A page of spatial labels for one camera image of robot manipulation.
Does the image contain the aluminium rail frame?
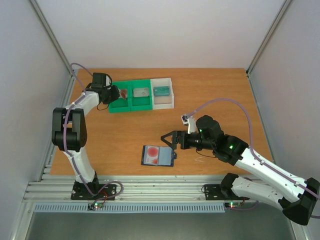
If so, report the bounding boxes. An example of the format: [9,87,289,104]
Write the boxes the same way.
[23,174,224,203]

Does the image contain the white bin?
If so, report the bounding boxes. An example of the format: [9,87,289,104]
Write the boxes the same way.
[150,78,175,110]

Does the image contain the teal card stack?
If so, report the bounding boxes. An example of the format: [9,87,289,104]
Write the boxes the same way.
[153,86,171,97]

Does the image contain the left green bin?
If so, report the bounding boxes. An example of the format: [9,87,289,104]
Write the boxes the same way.
[108,81,132,114]

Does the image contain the middle green bin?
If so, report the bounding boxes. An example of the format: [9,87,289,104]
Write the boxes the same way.
[130,79,153,112]

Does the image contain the right circuit board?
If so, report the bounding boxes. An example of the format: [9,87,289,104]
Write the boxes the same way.
[224,201,243,209]

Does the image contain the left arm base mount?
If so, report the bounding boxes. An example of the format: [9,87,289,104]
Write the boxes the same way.
[70,181,120,201]

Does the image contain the green bin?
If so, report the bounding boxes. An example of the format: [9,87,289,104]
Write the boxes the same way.
[130,79,153,112]
[108,81,132,114]

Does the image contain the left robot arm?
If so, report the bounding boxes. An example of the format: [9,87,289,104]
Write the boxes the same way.
[51,72,121,199]

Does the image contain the circuit board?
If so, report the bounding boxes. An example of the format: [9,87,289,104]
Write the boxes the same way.
[224,201,243,209]
[87,202,104,211]

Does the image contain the left circuit board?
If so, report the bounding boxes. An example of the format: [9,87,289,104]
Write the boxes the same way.
[87,202,104,211]

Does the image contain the red circle credit card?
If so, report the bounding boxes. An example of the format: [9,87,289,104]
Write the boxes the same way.
[119,89,128,100]

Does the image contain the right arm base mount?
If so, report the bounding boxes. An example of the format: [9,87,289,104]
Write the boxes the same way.
[201,184,249,201]

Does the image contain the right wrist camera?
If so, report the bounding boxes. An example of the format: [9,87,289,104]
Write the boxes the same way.
[181,114,197,134]

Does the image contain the dark blue card holder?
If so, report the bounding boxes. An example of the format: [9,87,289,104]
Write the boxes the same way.
[141,145,177,167]

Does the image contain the grey bird card stack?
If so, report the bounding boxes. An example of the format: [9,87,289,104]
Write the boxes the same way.
[132,87,150,98]

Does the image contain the grey slotted cable duct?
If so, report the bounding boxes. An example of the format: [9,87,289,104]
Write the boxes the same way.
[34,202,225,214]

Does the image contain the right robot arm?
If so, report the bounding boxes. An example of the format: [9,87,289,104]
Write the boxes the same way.
[160,115,320,226]

